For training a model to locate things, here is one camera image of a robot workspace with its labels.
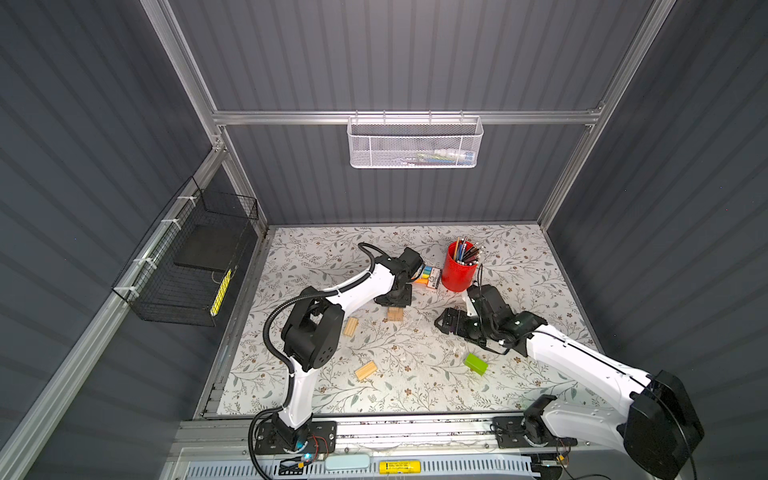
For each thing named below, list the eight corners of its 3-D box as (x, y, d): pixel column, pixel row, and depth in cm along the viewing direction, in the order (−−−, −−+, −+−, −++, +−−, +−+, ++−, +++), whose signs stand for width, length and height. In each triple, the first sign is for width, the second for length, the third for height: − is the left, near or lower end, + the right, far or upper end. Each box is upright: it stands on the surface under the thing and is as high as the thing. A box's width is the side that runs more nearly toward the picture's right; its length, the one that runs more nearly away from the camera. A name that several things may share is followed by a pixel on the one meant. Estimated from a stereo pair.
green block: (462, 363, 87) (464, 360, 85) (468, 354, 89) (470, 351, 87) (481, 377, 85) (484, 374, 83) (487, 368, 87) (489, 365, 85)
